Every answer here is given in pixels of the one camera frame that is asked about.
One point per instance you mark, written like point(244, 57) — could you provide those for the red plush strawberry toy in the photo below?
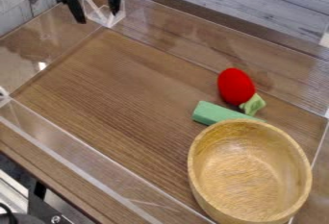
point(237, 90)

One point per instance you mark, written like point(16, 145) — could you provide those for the green sponge block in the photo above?
point(208, 114)

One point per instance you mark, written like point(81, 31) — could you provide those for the wooden oval bowl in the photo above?
point(249, 173)

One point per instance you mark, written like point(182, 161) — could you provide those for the clear acrylic corner bracket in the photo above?
point(102, 14)

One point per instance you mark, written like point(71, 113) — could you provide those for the clear acrylic front wall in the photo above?
point(107, 191)

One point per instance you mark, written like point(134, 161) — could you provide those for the black metal table frame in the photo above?
point(51, 208)

